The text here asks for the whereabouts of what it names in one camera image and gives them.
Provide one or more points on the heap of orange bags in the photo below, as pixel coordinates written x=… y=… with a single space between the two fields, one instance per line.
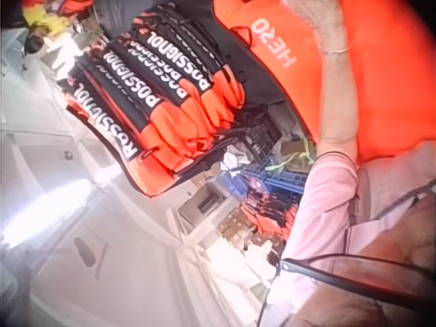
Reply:
x=272 y=214

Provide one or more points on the heap of white bags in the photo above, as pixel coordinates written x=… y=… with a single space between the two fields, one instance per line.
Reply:
x=245 y=262

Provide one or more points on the blue plastic crate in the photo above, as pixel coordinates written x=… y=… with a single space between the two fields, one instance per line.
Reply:
x=289 y=178

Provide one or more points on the black plastic crate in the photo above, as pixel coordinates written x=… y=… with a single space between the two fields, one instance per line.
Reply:
x=262 y=134

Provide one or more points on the stack of orange black bags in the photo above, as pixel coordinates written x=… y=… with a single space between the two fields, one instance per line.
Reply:
x=150 y=102

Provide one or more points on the grey metal box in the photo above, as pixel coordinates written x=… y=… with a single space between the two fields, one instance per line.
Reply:
x=207 y=204

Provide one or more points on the person's left hand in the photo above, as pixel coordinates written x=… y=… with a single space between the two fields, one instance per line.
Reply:
x=322 y=24

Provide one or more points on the orange bag with white print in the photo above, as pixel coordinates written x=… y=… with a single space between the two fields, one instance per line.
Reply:
x=282 y=44

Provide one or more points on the white crumpled paper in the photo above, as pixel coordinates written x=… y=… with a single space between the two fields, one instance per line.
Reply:
x=231 y=163

